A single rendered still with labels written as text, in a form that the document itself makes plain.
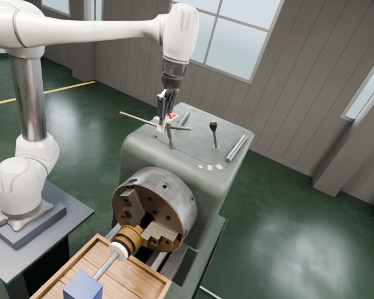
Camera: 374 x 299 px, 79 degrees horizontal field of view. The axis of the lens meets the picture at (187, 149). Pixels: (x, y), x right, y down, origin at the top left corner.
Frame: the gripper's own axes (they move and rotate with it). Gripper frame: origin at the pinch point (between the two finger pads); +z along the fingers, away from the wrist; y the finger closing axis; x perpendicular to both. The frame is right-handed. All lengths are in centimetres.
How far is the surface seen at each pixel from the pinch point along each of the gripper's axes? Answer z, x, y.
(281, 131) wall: 86, 65, -273
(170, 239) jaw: 23.7, 24.4, 27.5
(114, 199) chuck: 25.5, -2.1, 23.5
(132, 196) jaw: 16.1, 6.7, 25.8
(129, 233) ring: 22.6, 12.3, 33.8
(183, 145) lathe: 9.4, 8.6, -6.5
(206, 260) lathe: 81, 40, -13
